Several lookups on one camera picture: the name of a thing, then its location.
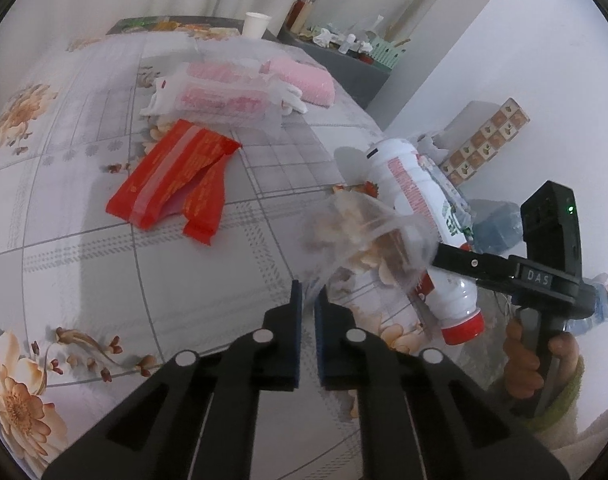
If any pink sponge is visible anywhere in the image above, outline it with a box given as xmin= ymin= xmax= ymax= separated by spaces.
xmin=261 ymin=56 xmax=335 ymax=108

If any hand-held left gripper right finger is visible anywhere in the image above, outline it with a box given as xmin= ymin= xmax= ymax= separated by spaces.
xmin=314 ymin=286 xmax=571 ymax=480

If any white plastic bag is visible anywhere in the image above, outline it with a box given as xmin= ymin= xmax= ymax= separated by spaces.
xmin=140 ymin=60 xmax=305 ymax=128

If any white bottle red cap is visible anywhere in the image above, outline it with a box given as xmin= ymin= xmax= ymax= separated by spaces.
xmin=366 ymin=137 xmax=486 ymax=346

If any large red wrapper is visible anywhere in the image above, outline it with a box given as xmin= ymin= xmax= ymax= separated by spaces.
xmin=106 ymin=119 xmax=242 ymax=231

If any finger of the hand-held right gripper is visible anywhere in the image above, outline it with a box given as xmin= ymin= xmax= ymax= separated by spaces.
xmin=431 ymin=242 xmax=517 ymax=293

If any crumpled white tissue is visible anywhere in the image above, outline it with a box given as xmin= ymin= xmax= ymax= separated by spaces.
xmin=308 ymin=25 xmax=335 ymax=49

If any tile pattern storage box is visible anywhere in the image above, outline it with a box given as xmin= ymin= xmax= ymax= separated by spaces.
xmin=441 ymin=97 xmax=530 ymax=186

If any blue water jug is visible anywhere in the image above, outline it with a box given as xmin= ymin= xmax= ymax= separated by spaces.
xmin=471 ymin=200 xmax=525 ymax=256

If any white paper cup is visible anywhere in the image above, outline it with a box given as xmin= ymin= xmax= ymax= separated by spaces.
xmin=241 ymin=11 xmax=273 ymax=39

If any clear plastic bag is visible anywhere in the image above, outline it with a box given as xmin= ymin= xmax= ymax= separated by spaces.
xmin=304 ymin=145 xmax=437 ymax=306

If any green patterned box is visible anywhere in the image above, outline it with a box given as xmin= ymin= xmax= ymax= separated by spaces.
xmin=371 ymin=35 xmax=408 ymax=69

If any grey side table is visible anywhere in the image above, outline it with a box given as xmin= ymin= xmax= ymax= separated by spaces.
xmin=279 ymin=25 xmax=392 ymax=111

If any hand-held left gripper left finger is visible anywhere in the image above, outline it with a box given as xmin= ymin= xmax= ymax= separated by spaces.
xmin=42 ymin=280 xmax=305 ymax=480

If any person's right hand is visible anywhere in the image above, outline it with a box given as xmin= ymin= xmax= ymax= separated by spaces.
xmin=503 ymin=321 xmax=581 ymax=402

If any pile of snack packets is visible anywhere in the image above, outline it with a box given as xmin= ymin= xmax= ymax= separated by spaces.
xmin=106 ymin=16 xmax=245 ymax=39

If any white printed package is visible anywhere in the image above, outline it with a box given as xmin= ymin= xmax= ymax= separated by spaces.
xmin=416 ymin=152 xmax=477 ymax=248

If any floral tablecloth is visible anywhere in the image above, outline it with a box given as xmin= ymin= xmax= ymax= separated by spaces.
xmin=0 ymin=30 xmax=490 ymax=480

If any small red wrapper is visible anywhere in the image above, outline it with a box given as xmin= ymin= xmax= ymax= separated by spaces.
xmin=183 ymin=157 xmax=228 ymax=247

